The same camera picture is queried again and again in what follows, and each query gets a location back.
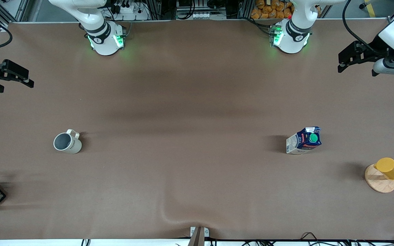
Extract cream ceramic mug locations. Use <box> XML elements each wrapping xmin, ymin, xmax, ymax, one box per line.
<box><xmin>53</xmin><ymin>129</ymin><xmax>82</xmax><ymax>154</ymax></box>

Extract orange snack bag pile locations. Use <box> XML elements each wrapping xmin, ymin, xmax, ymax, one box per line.
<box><xmin>250</xmin><ymin>0</ymin><xmax>294</xmax><ymax>20</ymax></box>

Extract round wooden cup stand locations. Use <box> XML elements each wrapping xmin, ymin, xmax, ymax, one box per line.
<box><xmin>365</xmin><ymin>164</ymin><xmax>394</xmax><ymax>193</ymax></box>

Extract aluminium frame rail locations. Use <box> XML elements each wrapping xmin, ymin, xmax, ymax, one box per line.
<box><xmin>0</xmin><ymin>0</ymin><xmax>30</xmax><ymax>24</ymax></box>

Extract yellow plastic cup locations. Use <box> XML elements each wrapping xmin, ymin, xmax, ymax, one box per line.
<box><xmin>374</xmin><ymin>158</ymin><xmax>394</xmax><ymax>181</ymax></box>

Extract blue milk carton green cap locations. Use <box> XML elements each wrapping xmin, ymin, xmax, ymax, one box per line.
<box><xmin>286</xmin><ymin>126</ymin><xmax>322</xmax><ymax>155</ymax></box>

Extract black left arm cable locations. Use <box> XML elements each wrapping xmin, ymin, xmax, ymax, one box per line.
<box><xmin>342</xmin><ymin>0</ymin><xmax>386</xmax><ymax>56</ymax></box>

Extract white power strip black plugs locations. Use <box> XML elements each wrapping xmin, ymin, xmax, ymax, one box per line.
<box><xmin>110</xmin><ymin>0</ymin><xmax>150</xmax><ymax>21</ymax></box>

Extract metal table bracket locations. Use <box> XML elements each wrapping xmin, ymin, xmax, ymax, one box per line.
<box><xmin>189</xmin><ymin>226</ymin><xmax>210</xmax><ymax>246</ymax></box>

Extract black floor cable bundle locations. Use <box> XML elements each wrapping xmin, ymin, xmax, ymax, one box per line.
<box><xmin>211</xmin><ymin>232</ymin><xmax>394</xmax><ymax>246</ymax></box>

